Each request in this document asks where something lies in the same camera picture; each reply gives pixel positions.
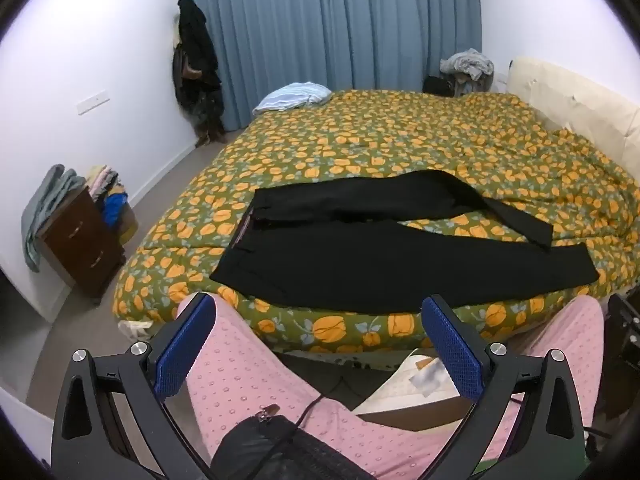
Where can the black pants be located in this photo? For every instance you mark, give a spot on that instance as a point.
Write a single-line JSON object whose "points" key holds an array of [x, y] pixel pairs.
{"points": [[380, 265]]}

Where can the green floral blanket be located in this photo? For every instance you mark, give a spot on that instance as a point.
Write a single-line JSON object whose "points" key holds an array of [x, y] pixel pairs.
{"points": [[380, 135]]}

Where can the folded light blue cloth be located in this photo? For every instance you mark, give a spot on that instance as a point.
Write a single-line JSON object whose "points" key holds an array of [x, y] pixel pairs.
{"points": [[292, 96]]}

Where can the white paper sheets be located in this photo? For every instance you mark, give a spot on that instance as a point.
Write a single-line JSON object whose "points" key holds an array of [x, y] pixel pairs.
{"points": [[425, 377]]}

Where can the dark brown nightstand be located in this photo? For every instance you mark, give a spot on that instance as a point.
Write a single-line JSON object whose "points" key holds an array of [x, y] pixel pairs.
{"points": [[80, 240]]}

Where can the black zip bag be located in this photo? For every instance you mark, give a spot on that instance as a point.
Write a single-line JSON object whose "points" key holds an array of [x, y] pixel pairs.
{"points": [[280, 447]]}

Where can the person's pink dotted pajama trousers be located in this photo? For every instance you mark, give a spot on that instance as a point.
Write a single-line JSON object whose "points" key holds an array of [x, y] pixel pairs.
{"points": [[240, 360]]}

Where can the dark bag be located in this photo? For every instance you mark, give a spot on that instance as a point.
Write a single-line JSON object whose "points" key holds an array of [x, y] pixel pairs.
{"points": [[440, 86]]}

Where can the cream padded headboard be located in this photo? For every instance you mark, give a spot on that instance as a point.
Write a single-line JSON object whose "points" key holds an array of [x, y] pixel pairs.
{"points": [[575, 100]]}

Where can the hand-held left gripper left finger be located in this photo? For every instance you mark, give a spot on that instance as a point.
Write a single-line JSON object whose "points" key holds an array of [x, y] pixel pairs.
{"points": [[182, 345]]}

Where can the dark coats on rack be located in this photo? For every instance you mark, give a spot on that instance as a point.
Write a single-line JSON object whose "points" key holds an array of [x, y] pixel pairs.
{"points": [[197, 60]]}

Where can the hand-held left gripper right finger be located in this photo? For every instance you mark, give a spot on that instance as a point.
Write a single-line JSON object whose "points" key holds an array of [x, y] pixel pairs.
{"points": [[452, 347]]}

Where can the grey towel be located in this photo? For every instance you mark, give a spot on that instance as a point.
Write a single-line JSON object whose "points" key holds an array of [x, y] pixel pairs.
{"points": [[42, 205]]}

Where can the grey clothes heap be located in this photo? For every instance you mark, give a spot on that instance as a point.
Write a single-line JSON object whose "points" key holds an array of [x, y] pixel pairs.
{"points": [[467, 62]]}

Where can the colourful clothes pile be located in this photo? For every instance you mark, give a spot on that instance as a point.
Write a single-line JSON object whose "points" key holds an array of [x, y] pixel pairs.
{"points": [[112, 195]]}

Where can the white wall switch plate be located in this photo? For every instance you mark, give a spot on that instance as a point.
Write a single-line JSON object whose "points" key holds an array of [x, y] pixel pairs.
{"points": [[93, 102]]}

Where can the white plastic bag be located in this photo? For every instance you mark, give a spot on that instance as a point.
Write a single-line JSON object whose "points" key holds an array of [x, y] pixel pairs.
{"points": [[132, 329]]}

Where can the blue curtain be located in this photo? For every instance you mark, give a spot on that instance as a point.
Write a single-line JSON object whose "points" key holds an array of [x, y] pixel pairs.
{"points": [[325, 20]]}

